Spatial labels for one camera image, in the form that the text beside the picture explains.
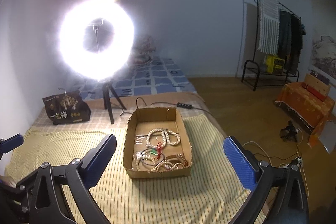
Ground beige bead necklace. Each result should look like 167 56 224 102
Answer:
136 154 190 173

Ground black device on floor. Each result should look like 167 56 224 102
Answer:
280 121 298 143

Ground black printed gift bag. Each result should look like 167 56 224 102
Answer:
43 90 92 125

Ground orange covered furniture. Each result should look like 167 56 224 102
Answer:
275 82 335 147

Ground cardboard tray box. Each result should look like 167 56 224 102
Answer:
122 107 193 179

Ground black tripod stand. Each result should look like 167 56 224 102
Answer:
102 81 126 124

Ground black clothes rack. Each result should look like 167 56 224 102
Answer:
241 0 306 91

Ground yellow crate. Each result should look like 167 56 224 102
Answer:
265 55 285 75

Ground blue checkered bed sheet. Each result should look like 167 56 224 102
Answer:
79 56 198 101

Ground white fringed hanging cloth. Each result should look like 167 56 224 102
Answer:
257 0 280 55

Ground dark hanging clothes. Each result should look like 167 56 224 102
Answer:
277 10 304 75

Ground floral pillow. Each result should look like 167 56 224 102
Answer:
129 35 156 66

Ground white power strip cables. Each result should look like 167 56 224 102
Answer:
243 129 310 198

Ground black cable with switch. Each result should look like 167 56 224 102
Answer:
119 97 214 117

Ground ring light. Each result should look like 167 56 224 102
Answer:
57 0 136 81

